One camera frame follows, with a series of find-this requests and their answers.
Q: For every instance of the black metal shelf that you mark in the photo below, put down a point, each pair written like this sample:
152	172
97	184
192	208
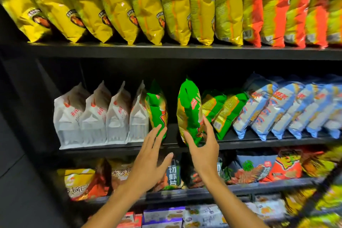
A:
160	51

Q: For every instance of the row of orange snack bags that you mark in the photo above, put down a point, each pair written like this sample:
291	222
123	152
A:
278	6

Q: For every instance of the row of plain white bags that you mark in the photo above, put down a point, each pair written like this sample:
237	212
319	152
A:
91	121

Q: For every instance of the person's right forearm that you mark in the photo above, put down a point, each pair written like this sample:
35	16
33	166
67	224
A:
232	206

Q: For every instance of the person's left hand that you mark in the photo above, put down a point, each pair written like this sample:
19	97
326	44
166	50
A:
149	163

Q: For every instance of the green fries snack bag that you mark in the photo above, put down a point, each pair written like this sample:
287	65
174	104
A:
230	113
213	105
189	107

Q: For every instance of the orange yellow snack bag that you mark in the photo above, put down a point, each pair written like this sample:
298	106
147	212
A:
77	185

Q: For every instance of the person's right hand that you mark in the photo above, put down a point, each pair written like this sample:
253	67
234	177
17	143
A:
206	158

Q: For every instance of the row of green snack bags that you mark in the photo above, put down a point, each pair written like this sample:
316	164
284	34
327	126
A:
156	110

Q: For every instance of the row of orange chip bags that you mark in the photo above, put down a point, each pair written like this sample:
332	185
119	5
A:
286	166

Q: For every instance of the tan snack bag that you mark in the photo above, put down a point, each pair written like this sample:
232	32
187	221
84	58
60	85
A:
120	171

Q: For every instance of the dark shrimp chip bags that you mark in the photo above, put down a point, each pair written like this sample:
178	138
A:
188	180
173	174
248	171

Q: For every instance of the row of yellow chip bags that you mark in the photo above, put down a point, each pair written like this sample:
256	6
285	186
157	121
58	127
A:
107	0

